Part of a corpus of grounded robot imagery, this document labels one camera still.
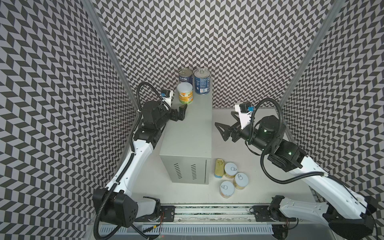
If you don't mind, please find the gold rectangular sardine tin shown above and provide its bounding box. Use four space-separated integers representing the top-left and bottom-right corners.
214 159 225 179

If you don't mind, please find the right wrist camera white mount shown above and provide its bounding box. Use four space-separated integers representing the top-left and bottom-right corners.
235 101 254 130

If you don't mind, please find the aluminium corner post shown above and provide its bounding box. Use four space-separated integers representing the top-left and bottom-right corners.
82 0 139 110
280 0 346 108

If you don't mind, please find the tomato can dark label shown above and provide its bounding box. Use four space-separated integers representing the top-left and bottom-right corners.
178 68 193 85

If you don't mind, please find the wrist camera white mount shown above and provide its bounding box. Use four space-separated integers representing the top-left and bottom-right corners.
235 101 254 130
161 89 174 110

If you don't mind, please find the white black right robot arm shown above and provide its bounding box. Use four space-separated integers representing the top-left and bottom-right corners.
215 111 378 240

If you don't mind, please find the grey metal cabinet box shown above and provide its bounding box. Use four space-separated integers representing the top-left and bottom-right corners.
160 90 213 185

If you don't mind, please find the left aluminium corner post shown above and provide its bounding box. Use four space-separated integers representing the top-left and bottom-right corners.
82 0 139 110

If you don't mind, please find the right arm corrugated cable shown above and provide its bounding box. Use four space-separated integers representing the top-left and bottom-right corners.
247 97 379 240

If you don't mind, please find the white lid can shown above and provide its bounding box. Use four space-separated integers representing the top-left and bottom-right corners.
219 181 235 199
177 82 193 105
224 163 238 179
233 173 249 190

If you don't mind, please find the white lid can front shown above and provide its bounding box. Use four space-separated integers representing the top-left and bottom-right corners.
219 181 235 199

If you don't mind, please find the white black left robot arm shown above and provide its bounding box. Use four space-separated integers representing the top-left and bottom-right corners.
93 100 188 232

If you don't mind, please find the right aluminium corner post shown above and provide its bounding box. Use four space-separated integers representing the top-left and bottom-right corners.
280 0 346 108

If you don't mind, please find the blue label tin can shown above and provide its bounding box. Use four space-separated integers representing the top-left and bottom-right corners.
194 68 211 95

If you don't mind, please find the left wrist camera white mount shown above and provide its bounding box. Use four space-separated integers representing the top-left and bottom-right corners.
161 89 174 110

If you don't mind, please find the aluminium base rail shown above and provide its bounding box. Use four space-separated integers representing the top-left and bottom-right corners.
89 203 343 240

